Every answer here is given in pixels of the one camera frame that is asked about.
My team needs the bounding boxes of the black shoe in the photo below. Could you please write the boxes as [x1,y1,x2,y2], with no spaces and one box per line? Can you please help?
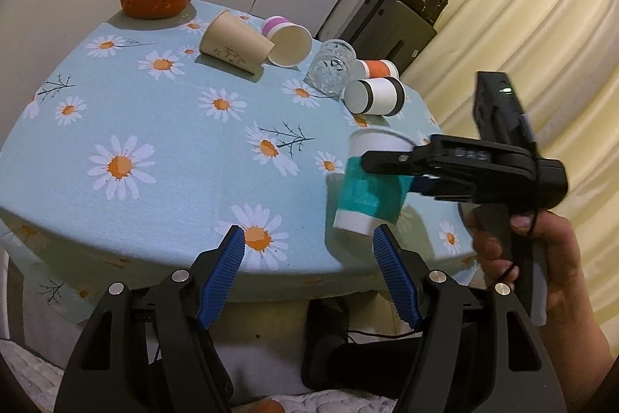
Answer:
[301,298,421,399]

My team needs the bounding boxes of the pink banded paper cup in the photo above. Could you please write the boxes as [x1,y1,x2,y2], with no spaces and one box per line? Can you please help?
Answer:
[261,16,313,68]

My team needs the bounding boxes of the plain brown paper cup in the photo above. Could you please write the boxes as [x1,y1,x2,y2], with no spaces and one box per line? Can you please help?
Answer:
[199,10,274,74]

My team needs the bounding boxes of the orange banded paper cup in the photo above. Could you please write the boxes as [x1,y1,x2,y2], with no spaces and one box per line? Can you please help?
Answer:
[351,59,400,80]

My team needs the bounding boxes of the teal banded paper cup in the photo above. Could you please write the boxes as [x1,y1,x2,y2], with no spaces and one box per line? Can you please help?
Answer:
[333,127,416,236]

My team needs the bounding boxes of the daisy print blue tablecloth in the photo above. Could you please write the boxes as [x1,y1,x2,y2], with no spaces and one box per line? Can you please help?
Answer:
[0,0,481,327]

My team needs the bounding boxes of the person's right forearm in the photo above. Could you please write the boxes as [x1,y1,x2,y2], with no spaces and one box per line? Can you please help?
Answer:
[540,310,615,412]

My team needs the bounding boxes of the clear cut glass tumbler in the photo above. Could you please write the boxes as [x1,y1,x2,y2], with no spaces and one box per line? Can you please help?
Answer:
[304,39,357,98]

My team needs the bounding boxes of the black banded paper cup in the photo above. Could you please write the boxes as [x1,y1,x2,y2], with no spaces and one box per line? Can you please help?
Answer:
[343,77,406,117]

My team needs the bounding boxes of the cream curtain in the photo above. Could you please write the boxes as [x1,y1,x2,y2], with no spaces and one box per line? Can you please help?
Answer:
[404,0,618,344]

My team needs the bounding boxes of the white suitcase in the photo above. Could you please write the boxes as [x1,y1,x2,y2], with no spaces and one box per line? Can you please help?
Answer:
[316,0,365,41]

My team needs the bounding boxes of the person's right hand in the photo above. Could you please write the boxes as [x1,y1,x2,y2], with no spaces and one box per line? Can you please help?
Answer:
[466,206,588,327]

